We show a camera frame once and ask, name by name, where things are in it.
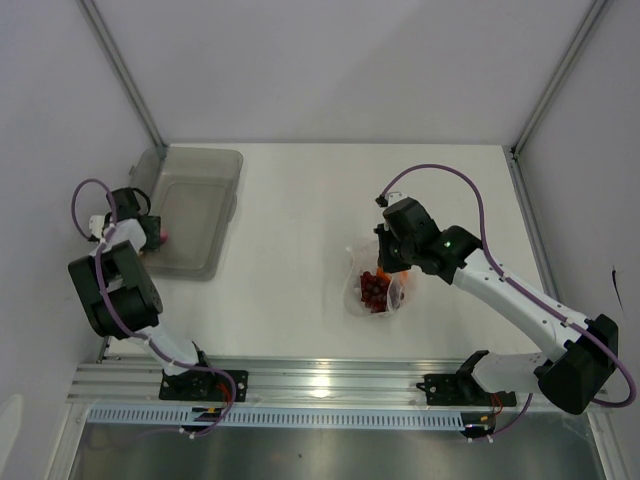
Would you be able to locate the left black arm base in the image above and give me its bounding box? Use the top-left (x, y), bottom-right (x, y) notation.
top-left (159, 370), bottom-right (231, 402)

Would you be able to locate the clear zip top bag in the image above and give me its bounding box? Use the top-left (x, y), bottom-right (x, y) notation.
top-left (343, 241), bottom-right (416, 319)

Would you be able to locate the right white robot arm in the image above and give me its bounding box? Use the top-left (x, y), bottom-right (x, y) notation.
top-left (374, 196), bottom-right (619, 415)

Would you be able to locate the clear grey plastic bin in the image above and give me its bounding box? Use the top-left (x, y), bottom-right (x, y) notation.
top-left (130, 146), bottom-right (244, 281)

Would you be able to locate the left aluminium frame post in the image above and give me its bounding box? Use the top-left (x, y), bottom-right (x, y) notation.
top-left (76, 0), bottom-right (166, 149)

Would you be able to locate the aluminium mounting rail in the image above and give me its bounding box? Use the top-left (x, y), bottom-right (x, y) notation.
top-left (67, 355), bottom-right (551, 404)

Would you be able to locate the orange fruit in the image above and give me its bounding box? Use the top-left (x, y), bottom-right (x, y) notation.
top-left (376, 267), bottom-right (410, 282)

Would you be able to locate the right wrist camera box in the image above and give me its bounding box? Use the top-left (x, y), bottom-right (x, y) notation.
top-left (375, 191), bottom-right (404, 208)

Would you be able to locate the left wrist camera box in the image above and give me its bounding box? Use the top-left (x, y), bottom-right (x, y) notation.
top-left (88, 214), bottom-right (111, 241)

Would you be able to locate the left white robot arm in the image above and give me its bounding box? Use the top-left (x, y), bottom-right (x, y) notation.
top-left (68, 178), bottom-right (217, 400)

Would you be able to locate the dark red grape bunch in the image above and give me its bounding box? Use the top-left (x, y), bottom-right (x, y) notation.
top-left (360, 271), bottom-right (406, 314)

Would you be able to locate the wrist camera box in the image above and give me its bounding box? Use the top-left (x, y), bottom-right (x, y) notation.
top-left (375, 191), bottom-right (404, 208)
top-left (88, 214), bottom-right (111, 241)

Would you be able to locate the aluminium frame post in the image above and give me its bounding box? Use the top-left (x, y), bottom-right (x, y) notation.
top-left (510, 0), bottom-right (613, 161)
top-left (76, 0), bottom-right (166, 149)

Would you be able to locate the slotted white cable duct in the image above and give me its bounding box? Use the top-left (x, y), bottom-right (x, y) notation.
top-left (87, 404), bottom-right (465, 432)

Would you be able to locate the right aluminium frame post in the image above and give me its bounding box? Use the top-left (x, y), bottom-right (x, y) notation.
top-left (510, 0), bottom-right (613, 161)

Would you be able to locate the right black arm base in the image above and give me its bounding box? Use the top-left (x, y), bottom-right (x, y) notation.
top-left (415, 373), bottom-right (517, 407)

